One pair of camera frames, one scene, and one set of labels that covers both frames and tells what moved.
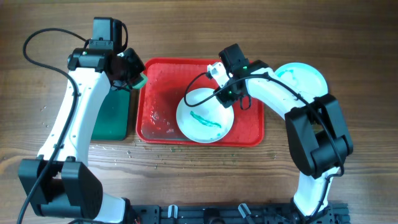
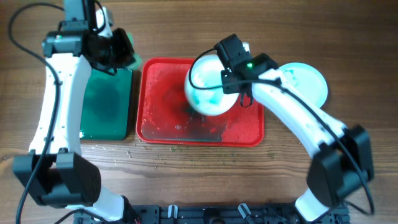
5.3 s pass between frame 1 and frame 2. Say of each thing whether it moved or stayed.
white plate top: moved
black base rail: stayed
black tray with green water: stayed
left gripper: moved
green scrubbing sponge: moved
